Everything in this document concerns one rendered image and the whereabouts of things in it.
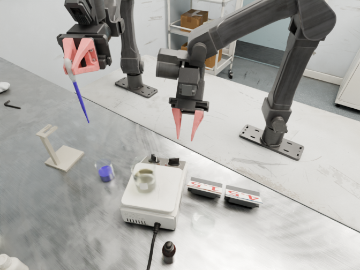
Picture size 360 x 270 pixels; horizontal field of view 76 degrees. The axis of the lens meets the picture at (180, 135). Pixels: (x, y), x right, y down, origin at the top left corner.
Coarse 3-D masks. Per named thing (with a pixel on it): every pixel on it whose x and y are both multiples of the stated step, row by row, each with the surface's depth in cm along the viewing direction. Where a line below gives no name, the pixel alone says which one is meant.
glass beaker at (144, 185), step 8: (136, 160) 50; (144, 160) 50; (152, 160) 49; (136, 168) 51; (152, 168) 51; (136, 176) 47; (144, 176) 46; (152, 176) 48; (136, 184) 49; (144, 184) 48; (152, 184) 50; (144, 192) 50; (152, 192) 51
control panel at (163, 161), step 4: (148, 156) 67; (160, 160) 65; (164, 160) 65; (168, 160) 65; (156, 164) 61; (160, 164) 61; (168, 164) 62; (180, 164) 63; (184, 164) 63; (180, 168) 60
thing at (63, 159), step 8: (48, 128) 62; (56, 128) 62; (40, 136) 60; (48, 144) 62; (48, 152) 64; (56, 152) 71; (64, 152) 71; (72, 152) 71; (80, 152) 71; (48, 160) 69; (56, 160) 66; (64, 160) 69; (72, 160) 69; (64, 168) 67
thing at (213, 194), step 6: (192, 180) 64; (198, 180) 64; (204, 180) 64; (186, 186) 59; (216, 186) 63; (192, 192) 61; (198, 192) 60; (204, 192) 60; (210, 192) 59; (216, 192) 57
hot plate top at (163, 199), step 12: (156, 168) 57; (168, 168) 57; (132, 180) 54; (156, 180) 54; (168, 180) 54; (180, 180) 54; (132, 192) 52; (156, 192) 52; (168, 192) 52; (132, 204) 49; (144, 204) 49; (156, 204) 49; (168, 204) 49
